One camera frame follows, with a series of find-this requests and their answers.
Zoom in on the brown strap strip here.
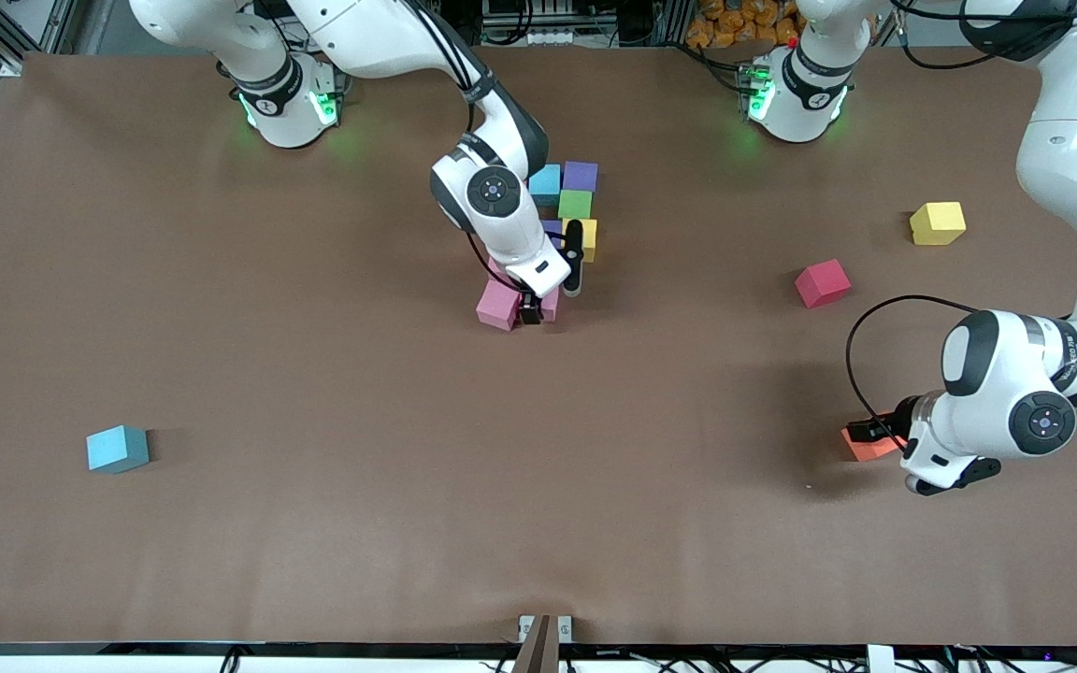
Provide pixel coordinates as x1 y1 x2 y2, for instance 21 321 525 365
510 614 560 673

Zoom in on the bag of orange items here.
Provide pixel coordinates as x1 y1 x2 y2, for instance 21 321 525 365
686 0 803 50

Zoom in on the grey metal bracket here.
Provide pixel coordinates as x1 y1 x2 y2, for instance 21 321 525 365
518 614 574 645

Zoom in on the white power strip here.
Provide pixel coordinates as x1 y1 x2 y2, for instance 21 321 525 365
309 7 381 34

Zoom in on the brown table cover sheet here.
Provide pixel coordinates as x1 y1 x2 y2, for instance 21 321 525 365
0 45 1077 648

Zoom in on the red foam cube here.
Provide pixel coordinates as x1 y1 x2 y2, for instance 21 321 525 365
794 259 853 309

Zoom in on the yellow foam cube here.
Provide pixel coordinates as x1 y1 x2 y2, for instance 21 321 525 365
909 201 968 247
565 219 598 265

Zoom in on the light blue foam cube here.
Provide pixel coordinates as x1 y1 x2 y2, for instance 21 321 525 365
86 425 150 475
529 164 564 207

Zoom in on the white socket strip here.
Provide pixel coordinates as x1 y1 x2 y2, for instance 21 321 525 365
482 26 579 48

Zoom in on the orange foam cube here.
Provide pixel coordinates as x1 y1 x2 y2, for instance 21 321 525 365
841 425 909 463

